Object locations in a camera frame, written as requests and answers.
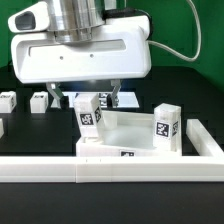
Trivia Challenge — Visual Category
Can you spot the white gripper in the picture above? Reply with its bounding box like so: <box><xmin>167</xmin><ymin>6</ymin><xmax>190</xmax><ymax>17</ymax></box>
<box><xmin>11</xmin><ymin>21</ymin><xmax>151</xmax><ymax>108</ymax></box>

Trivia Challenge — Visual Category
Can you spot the white square table top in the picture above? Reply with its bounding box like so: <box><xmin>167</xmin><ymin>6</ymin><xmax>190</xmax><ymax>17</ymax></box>
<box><xmin>76</xmin><ymin>111</ymin><xmax>182</xmax><ymax>157</ymax></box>

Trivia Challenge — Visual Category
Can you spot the white marker plate with tags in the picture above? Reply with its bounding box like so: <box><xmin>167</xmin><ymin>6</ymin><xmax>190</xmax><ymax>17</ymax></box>
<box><xmin>50</xmin><ymin>91</ymin><xmax>140</xmax><ymax>109</ymax></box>

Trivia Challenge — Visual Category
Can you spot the white block at left edge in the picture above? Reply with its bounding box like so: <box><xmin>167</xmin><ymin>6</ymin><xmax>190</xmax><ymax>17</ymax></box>
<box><xmin>0</xmin><ymin>118</ymin><xmax>4</xmax><ymax>139</ymax></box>

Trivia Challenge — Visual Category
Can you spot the white L-shaped obstacle fence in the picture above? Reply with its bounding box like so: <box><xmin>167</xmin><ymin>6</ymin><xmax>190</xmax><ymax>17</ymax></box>
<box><xmin>0</xmin><ymin>119</ymin><xmax>224</xmax><ymax>183</ymax></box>

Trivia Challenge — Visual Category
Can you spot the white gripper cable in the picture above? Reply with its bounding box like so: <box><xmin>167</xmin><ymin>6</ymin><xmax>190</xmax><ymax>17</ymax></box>
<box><xmin>147</xmin><ymin>0</ymin><xmax>202</xmax><ymax>63</ymax></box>

